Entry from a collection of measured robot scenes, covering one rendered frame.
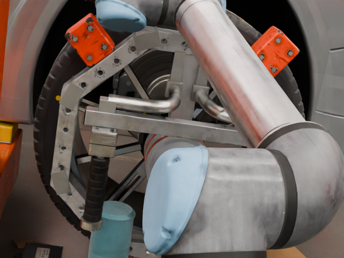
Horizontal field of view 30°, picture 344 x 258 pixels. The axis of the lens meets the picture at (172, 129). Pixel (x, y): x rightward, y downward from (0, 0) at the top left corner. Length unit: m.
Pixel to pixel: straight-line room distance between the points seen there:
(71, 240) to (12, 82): 1.18
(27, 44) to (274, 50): 0.71
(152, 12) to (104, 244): 0.52
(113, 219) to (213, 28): 0.51
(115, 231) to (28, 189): 1.95
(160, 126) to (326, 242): 2.20
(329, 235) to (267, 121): 2.61
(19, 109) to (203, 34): 0.90
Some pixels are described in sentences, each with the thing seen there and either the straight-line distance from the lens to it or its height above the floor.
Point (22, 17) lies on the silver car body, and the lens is 1.80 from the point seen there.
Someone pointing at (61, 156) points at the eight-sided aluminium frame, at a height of 0.81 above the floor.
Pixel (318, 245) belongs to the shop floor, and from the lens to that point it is 3.28.
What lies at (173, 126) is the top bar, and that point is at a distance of 1.24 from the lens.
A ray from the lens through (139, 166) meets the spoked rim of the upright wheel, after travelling 1.58.
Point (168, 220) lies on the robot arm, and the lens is 0.66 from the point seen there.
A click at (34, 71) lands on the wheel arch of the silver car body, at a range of 1.82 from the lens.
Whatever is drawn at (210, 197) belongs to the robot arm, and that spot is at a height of 1.07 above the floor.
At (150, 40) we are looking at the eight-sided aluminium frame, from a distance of 1.39.
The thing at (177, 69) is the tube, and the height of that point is 1.04.
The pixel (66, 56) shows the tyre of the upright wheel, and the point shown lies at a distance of 1.49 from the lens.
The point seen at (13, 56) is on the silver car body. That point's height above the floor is 0.93.
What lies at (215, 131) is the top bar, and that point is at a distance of 1.25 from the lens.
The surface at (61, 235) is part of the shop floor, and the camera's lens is 2.89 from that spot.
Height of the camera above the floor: 1.32
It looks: 17 degrees down
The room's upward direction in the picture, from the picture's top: 10 degrees clockwise
